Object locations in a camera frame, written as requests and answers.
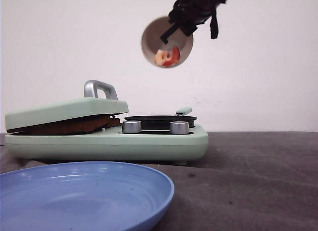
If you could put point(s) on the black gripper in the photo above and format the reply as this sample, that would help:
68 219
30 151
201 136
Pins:
186 15

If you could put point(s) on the beige ribbed bowl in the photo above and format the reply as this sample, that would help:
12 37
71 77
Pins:
151 42

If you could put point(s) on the orange white shrimp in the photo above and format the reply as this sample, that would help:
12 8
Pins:
165 58

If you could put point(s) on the breakfast maker hinged lid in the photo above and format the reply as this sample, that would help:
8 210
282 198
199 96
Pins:
99 98

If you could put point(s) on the toast slice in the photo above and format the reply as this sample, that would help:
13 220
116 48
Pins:
79 125
112 122

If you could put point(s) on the mint green breakfast maker base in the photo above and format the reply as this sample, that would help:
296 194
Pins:
112 145

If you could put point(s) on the right silver knob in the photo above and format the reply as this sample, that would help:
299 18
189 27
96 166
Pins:
179 127

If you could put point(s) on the silver knob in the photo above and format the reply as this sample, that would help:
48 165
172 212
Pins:
131 127
179 127

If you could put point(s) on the left silver knob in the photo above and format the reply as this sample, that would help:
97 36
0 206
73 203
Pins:
131 127

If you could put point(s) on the blue plastic plate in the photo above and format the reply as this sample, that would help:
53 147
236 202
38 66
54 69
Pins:
84 196

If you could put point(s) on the black frying pan green handle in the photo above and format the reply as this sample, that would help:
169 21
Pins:
162 122

